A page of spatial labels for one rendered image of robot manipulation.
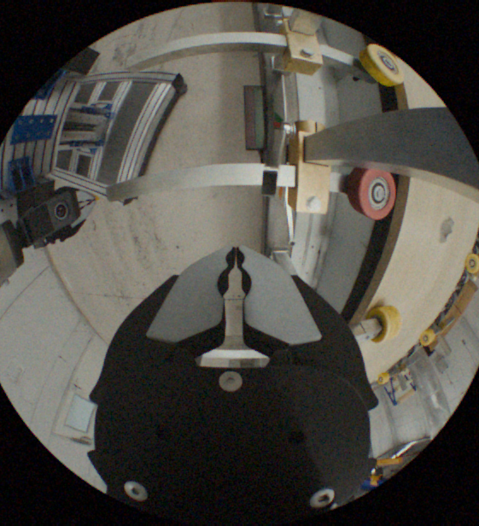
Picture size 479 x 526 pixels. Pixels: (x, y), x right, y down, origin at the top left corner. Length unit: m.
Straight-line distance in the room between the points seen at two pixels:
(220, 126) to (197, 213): 0.59
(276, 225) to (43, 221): 0.46
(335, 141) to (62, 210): 0.30
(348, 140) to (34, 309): 2.78
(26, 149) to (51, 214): 0.49
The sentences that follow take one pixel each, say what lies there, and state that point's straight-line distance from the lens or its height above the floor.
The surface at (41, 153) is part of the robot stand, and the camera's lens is 0.76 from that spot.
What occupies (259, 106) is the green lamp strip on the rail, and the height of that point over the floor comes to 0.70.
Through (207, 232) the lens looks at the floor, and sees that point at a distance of 1.19.
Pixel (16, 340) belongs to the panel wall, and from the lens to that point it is 2.69.
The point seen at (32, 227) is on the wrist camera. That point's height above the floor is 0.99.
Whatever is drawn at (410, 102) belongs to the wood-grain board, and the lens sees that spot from 0.39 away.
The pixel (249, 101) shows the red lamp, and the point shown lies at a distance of 0.43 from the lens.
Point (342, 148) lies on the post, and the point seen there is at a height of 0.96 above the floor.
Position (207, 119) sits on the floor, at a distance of 1.17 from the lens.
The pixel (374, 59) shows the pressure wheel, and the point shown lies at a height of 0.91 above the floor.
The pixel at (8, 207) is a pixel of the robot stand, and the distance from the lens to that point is 0.61.
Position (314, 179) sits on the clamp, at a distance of 0.25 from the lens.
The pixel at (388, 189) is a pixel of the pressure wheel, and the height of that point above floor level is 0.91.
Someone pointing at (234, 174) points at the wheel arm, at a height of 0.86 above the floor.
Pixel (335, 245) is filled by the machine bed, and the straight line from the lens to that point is 0.57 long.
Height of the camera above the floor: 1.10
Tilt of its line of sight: 58 degrees down
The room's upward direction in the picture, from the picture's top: 178 degrees counter-clockwise
